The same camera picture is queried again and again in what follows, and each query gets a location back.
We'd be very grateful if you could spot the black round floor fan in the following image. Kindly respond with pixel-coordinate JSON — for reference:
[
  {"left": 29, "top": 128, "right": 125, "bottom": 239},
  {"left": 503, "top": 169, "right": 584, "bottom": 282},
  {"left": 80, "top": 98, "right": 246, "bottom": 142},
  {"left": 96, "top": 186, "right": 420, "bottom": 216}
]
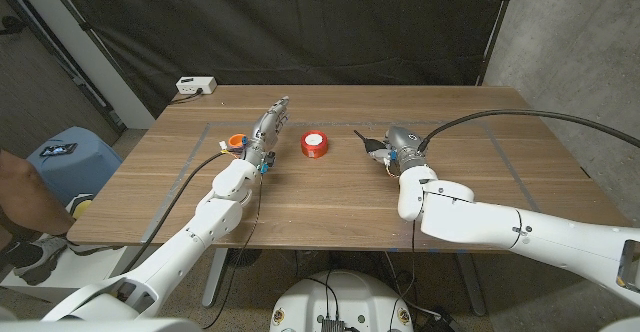
[{"left": 227, "top": 248, "right": 263, "bottom": 269}]

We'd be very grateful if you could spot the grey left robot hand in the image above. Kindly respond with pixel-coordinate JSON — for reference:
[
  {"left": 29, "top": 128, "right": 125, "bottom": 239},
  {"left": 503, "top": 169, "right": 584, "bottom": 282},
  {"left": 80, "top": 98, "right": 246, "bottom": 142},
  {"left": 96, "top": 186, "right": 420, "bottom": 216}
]
[{"left": 243, "top": 95, "right": 291, "bottom": 169}]

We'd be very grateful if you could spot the black backdrop curtain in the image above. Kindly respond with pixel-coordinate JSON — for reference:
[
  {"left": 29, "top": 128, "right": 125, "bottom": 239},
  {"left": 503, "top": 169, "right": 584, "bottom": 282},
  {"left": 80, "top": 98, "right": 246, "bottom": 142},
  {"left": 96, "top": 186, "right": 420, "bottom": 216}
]
[{"left": 52, "top": 0, "right": 509, "bottom": 118}]

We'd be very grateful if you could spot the grey and white shoe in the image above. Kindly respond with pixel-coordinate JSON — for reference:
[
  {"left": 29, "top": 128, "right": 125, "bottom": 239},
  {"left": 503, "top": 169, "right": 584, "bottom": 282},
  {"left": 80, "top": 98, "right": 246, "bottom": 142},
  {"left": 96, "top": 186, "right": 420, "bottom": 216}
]
[{"left": 12, "top": 234, "right": 101, "bottom": 286}]

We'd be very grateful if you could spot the black rubber air blower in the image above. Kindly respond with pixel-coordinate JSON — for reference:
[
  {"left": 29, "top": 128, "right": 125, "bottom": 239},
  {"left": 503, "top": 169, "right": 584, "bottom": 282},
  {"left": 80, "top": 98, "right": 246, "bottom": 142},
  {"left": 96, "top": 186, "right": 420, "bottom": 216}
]
[{"left": 353, "top": 129, "right": 389, "bottom": 156}]

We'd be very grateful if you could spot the white power strip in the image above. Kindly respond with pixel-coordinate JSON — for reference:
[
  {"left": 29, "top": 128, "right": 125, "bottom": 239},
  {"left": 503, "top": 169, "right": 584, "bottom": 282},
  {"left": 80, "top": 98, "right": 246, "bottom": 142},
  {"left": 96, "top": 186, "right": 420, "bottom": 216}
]
[{"left": 175, "top": 75, "right": 218, "bottom": 96}]

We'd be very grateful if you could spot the black backdrop stand pole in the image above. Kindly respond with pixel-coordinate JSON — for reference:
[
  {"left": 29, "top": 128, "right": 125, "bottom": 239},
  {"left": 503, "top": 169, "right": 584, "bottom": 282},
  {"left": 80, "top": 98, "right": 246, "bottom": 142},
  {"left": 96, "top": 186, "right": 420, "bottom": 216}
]
[{"left": 477, "top": 0, "right": 519, "bottom": 86}]

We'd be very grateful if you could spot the grey table leg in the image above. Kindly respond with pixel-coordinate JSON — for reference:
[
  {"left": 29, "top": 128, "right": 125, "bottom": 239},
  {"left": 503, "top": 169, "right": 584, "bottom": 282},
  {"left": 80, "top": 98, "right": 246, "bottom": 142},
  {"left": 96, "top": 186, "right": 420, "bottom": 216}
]
[
  {"left": 455, "top": 252, "right": 487, "bottom": 317},
  {"left": 202, "top": 248, "right": 229, "bottom": 307}
]

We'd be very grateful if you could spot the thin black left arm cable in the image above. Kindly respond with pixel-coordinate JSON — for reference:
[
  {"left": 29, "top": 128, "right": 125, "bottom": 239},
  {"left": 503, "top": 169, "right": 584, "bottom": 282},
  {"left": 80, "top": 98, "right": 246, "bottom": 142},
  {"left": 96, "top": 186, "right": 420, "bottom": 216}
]
[{"left": 199, "top": 170, "right": 265, "bottom": 331}]

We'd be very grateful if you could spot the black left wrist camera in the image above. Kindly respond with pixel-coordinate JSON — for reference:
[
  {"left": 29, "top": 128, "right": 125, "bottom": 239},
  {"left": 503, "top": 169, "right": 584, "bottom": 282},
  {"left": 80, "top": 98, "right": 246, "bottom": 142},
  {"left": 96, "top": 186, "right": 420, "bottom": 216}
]
[{"left": 258, "top": 150, "right": 277, "bottom": 174}]

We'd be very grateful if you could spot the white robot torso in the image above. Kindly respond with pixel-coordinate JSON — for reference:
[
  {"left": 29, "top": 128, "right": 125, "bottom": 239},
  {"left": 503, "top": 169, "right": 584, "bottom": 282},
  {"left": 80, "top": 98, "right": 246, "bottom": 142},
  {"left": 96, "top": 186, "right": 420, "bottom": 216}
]
[{"left": 269, "top": 270, "right": 415, "bottom": 332}]

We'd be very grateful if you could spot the black wall rail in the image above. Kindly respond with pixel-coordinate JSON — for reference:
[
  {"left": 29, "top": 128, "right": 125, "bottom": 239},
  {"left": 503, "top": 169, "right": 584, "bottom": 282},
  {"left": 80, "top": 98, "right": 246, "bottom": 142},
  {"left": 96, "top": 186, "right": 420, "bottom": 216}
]
[{"left": 0, "top": 0, "right": 126, "bottom": 133}]

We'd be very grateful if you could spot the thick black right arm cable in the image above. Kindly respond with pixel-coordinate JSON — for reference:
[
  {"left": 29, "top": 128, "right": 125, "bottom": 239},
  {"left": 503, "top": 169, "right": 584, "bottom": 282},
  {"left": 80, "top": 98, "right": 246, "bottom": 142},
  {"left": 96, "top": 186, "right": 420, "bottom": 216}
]
[{"left": 418, "top": 108, "right": 640, "bottom": 153}]

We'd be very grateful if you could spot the red tape roll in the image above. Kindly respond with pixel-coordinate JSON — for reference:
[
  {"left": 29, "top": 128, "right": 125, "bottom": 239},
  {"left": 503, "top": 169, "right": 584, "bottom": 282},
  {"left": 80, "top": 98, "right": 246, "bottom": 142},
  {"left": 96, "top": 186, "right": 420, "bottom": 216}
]
[{"left": 300, "top": 130, "right": 330, "bottom": 160}]

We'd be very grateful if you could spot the black power adapter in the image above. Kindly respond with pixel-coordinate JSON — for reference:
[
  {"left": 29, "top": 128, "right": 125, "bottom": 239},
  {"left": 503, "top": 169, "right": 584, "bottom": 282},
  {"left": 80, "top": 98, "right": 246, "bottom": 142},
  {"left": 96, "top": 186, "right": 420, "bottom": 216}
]
[{"left": 424, "top": 311, "right": 461, "bottom": 332}]

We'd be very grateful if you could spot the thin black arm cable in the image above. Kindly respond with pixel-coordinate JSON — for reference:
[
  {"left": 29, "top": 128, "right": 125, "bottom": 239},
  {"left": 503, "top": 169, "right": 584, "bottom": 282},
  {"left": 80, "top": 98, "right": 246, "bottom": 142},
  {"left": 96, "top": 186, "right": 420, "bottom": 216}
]
[
  {"left": 388, "top": 219, "right": 419, "bottom": 331},
  {"left": 199, "top": 170, "right": 265, "bottom": 331}
]

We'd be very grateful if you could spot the blue plastic stool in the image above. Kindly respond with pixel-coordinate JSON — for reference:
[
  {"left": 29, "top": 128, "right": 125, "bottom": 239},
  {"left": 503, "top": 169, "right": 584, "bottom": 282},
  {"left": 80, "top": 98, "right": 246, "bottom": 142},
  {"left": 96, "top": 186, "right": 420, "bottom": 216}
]
[{"left": 17, "top": 125, "right": 124, "bottom": 206}]

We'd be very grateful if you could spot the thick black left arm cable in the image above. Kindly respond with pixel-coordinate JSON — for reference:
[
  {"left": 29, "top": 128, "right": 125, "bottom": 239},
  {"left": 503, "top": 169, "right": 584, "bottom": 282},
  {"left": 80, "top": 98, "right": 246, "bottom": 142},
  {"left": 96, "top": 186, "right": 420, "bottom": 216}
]
[{"left": 121, "top": 150, "right": 230, "bottom": 274}]

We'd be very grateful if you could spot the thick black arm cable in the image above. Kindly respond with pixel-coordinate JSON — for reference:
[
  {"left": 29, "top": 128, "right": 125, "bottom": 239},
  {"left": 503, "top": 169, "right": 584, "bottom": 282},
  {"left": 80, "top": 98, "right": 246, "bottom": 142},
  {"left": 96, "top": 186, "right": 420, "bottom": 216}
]
[
  {"left": 121, "top": 150, "right": 230, "bottom": 274},
  {"left": 418, "top": 108, "right": 640, "bottom": 153}
]

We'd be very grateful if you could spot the white floor platform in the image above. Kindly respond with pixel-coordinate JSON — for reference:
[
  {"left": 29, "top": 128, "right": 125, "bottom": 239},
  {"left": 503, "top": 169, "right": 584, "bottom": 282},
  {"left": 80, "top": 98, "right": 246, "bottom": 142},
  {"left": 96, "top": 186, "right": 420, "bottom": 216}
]
[{"left": 0, "top": 244, "right": 131, "bottom": 303}]

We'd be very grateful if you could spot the yellow and white floor object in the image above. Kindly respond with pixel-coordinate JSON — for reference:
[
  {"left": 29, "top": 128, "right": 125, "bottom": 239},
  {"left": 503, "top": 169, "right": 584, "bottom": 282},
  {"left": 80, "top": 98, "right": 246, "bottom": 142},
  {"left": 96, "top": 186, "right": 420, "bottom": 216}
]
[{"left": 62, "top": 193, "right": 95, "bottom": 222}]

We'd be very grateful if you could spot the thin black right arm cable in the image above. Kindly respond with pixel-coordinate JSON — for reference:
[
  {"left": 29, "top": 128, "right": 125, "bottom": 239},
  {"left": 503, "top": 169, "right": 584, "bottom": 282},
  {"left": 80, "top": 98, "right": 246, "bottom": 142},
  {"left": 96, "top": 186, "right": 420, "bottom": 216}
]
[{"left": 388, "top": 219, "right": 419, "bottom": 331}]

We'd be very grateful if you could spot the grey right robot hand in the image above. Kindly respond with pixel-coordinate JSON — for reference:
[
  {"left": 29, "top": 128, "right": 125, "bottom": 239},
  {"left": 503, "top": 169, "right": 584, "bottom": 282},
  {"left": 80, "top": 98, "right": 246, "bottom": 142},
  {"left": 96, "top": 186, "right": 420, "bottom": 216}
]
[{"left": 368, "top": 125, "right": 430, "bottom": 176}]

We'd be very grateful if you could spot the person's bare leg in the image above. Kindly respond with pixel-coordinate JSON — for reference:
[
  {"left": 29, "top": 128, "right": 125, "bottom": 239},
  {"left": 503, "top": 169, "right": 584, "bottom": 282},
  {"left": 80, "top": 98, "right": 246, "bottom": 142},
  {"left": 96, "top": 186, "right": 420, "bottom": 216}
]
[{"left": 0, "top": 147, "right": 76, "bottom": 236}]

